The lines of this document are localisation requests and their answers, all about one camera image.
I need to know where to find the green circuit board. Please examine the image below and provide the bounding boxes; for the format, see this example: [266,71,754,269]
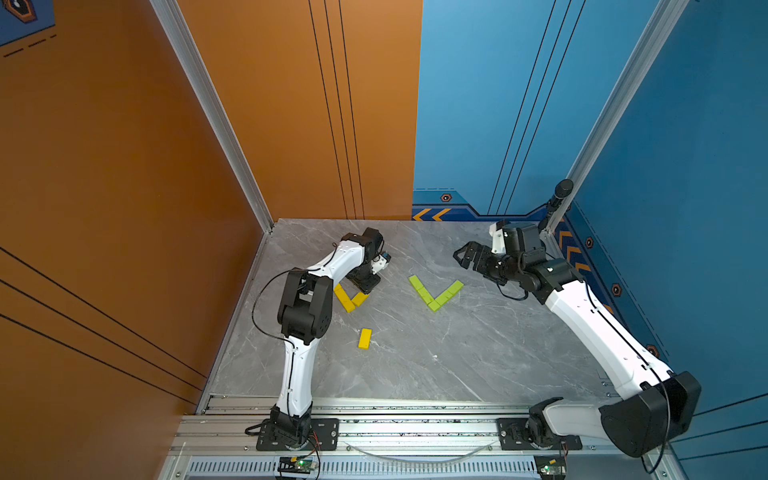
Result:
[277,457,319,476]
[534,456,567,480]

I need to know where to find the black microphone stand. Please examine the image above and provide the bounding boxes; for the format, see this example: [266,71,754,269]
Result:
[538,179,574,232]

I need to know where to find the green circuit board right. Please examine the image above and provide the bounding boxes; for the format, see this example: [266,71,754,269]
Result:
[534,456,567,480]

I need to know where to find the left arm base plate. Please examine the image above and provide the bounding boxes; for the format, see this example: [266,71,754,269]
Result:
[256,418,340,452]

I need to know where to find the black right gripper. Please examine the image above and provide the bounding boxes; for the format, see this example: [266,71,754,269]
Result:
[453,241,525,285]

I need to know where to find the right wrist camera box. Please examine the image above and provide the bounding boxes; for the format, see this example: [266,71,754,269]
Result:
[489,220,546,263]

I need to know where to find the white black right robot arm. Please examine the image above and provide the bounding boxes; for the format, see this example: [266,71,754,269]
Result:
[453,241,702,458]

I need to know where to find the yellow long block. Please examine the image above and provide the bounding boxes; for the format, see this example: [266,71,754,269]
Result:
[334,284,356,313]
[352,292,368,307]
[358,328,372,350]

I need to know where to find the green circuit board left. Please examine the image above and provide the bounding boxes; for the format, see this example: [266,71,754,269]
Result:
[277,457,319,476]

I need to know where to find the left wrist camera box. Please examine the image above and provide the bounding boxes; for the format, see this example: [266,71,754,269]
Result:
[370,251,391,275]

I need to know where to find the aluminium front rail frame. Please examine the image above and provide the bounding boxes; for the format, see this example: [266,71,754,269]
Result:
[159,395,686,479]

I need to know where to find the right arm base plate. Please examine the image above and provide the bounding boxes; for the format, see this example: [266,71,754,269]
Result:
[496,417,583,451]

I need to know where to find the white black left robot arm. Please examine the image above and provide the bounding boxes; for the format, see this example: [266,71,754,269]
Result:
[244,227,391,449]

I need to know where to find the lime green long block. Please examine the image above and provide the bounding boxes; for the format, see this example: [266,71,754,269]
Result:
[435,290,453,305]
[418,289,434,304]
[448,281,464,295]
[408,275,425,291]

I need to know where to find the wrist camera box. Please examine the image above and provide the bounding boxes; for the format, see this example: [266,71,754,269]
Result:
[370,251,391,275]
[489,220,546,263]

